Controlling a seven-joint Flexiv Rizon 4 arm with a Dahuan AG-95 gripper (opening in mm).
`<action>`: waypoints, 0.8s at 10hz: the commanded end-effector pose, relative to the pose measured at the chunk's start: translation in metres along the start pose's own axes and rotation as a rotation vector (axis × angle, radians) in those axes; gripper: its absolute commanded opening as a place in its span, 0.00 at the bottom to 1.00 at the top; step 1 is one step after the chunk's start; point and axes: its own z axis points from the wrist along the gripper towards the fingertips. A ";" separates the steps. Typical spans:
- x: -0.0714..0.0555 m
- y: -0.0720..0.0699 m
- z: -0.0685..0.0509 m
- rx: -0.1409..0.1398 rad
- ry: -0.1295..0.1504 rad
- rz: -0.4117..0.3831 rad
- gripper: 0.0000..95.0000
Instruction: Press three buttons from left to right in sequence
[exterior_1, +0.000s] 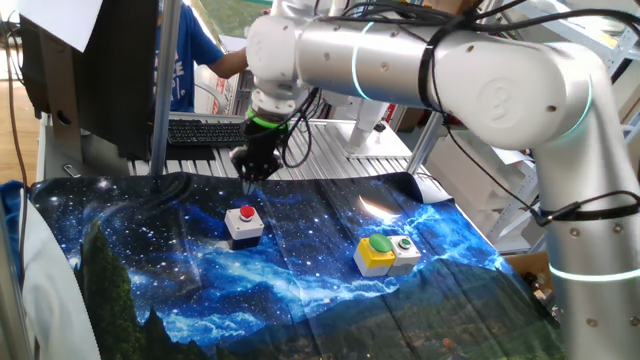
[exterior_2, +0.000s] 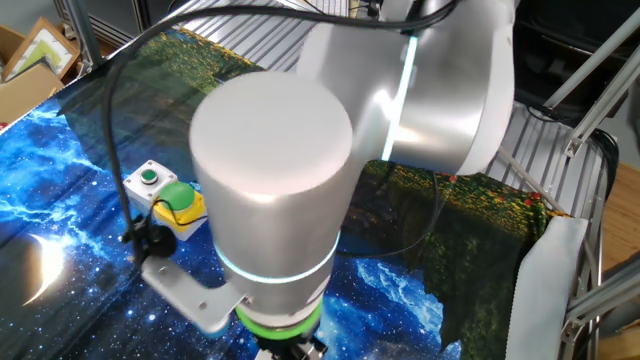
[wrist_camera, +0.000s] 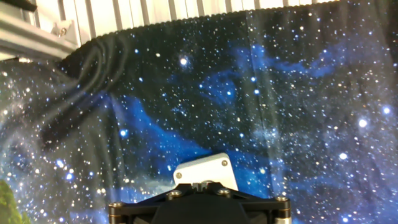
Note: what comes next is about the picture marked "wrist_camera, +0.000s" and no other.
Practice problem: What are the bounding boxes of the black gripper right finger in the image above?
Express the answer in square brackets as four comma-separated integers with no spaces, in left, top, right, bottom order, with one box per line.
[199,182,292,224]

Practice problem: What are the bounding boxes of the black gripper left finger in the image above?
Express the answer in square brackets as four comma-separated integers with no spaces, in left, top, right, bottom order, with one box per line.
[108,182,200,224]

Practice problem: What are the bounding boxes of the red button white box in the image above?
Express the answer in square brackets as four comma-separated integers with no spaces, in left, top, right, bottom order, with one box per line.
[172,152,239,192]

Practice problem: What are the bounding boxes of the vertical aluminium pole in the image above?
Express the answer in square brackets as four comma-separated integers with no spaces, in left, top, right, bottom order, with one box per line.
[0,2,81,62]

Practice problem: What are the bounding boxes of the starry night landscape tablecloth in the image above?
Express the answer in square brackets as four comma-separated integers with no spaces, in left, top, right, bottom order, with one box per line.
[0,0,398,224]

